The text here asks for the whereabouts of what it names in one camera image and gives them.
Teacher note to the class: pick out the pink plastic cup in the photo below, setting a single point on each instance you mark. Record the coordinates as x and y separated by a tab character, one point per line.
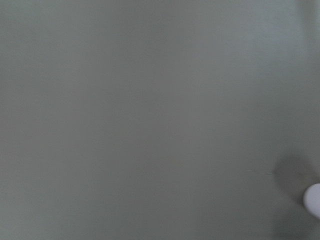
311	200

